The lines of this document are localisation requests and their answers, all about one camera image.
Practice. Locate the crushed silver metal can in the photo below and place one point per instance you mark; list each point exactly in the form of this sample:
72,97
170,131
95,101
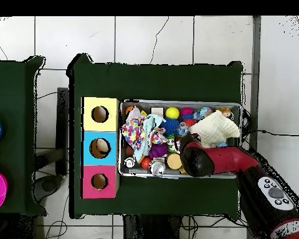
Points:
157,168

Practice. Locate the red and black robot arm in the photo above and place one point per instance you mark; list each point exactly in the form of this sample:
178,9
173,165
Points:
226,159

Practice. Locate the shallow clear mesh bin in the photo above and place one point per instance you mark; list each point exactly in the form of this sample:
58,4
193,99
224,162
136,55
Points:
145,106

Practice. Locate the wooden box with three holes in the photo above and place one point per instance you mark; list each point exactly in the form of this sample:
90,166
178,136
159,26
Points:
109,151

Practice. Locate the light teal cloth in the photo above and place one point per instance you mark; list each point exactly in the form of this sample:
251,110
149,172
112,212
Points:
147,129

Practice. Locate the colourful spotted cloth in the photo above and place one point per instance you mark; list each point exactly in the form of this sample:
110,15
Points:
133,133

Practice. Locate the blue spiky ball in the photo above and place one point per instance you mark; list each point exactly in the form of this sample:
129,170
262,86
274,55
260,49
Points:
169,125

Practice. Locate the yellow ball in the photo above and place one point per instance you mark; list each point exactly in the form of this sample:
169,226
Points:
172,112

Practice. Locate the dark green table cloth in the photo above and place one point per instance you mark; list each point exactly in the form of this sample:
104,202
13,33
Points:
15,87
152,82

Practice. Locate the globe print ball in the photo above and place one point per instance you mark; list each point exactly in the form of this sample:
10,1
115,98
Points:
204,112

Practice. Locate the cream knitted cloth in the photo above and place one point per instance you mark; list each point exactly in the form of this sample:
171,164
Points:
216,127

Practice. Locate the black stand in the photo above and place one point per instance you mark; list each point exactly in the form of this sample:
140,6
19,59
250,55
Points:
62,124

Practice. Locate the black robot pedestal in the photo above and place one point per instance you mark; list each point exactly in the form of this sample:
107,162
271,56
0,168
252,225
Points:
152,229

